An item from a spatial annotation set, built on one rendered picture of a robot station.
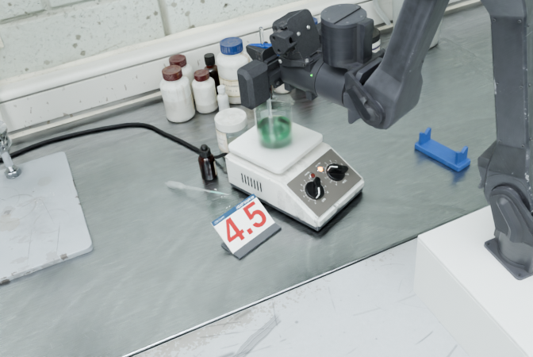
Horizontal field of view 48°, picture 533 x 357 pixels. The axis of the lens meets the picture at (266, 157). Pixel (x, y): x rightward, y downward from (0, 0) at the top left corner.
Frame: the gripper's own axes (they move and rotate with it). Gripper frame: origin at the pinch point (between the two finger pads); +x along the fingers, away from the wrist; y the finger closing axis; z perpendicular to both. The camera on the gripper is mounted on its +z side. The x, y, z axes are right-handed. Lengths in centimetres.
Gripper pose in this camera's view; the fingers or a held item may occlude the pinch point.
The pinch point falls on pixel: (263, 53)
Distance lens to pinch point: 89.2
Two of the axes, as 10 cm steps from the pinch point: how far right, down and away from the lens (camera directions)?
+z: -0.9, -7.9, -6.1
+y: -6.9, 4.9, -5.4
